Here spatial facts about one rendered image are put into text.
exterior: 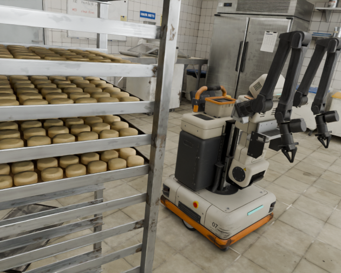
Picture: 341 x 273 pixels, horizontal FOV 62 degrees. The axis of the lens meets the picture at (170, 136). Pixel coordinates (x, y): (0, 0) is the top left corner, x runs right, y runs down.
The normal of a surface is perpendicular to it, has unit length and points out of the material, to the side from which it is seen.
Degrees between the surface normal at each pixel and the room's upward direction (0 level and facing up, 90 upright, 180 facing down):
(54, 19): 90
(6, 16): 90
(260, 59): 90
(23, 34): 90
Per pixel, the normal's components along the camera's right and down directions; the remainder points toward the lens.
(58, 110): 0.54, 0.33
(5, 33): 0.74, 0.30
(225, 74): -0.66, 0.18
